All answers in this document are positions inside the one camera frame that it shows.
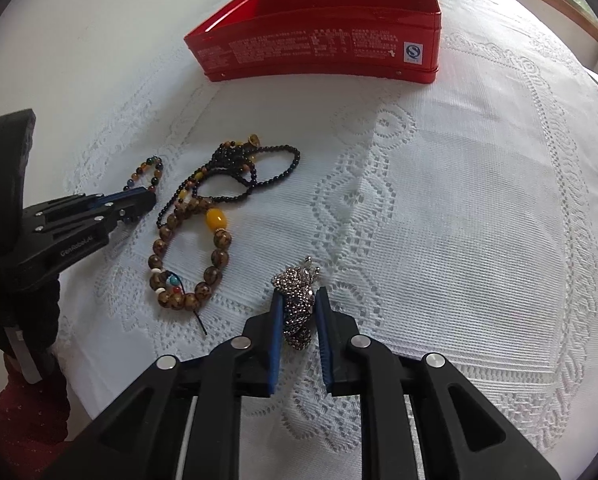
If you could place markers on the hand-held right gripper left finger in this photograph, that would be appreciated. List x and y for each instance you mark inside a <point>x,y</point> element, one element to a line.
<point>276,340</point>

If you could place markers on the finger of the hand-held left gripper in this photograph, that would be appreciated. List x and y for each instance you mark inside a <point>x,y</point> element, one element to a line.
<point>124,194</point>
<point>136,207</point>

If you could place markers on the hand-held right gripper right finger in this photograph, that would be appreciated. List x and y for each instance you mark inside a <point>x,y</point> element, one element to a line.
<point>324,340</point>

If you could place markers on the red tin box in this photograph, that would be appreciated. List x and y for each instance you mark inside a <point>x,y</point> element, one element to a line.
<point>304,45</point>

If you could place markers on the person's left forearm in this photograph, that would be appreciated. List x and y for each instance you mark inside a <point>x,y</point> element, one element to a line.
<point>24,410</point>

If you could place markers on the person's left hand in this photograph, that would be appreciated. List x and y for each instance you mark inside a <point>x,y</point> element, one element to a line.
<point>46,315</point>

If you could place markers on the white tag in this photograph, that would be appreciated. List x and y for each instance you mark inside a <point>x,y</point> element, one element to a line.
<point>23,357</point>

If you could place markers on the white lace tablecloth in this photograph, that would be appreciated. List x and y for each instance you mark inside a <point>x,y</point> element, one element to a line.
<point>454,210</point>

